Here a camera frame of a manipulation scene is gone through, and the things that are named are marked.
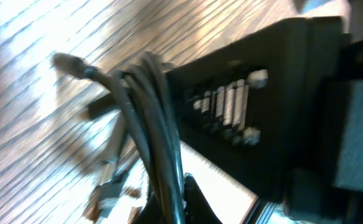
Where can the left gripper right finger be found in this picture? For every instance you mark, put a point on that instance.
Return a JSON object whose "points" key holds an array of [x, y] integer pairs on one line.
{"points": [[198, 210]]}

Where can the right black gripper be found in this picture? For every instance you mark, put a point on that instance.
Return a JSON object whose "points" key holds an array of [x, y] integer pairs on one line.
{"points": [[331, 191]]}

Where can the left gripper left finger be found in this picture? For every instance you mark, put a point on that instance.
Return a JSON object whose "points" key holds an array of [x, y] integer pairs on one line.
{"points": [[150, 213]]}

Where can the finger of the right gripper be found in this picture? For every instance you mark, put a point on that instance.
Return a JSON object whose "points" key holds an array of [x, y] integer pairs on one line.
{"points": [[247, 107]]}

